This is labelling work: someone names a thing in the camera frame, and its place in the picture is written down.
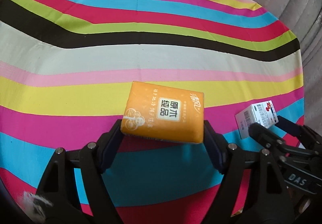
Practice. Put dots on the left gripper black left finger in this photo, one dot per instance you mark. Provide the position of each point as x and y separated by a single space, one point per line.
58 182

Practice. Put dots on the white blue medicine box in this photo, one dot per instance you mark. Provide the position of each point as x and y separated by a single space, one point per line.
263 113

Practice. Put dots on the rainbow striped cloth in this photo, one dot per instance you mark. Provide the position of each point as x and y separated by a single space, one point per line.
63 87

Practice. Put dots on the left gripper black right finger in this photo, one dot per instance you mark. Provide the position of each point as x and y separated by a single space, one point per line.
252 189

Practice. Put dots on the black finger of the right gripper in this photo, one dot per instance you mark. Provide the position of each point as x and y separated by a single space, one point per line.
266 135
305 135

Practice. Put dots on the orange tissue pack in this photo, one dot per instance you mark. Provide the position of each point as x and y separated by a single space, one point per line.
164 113

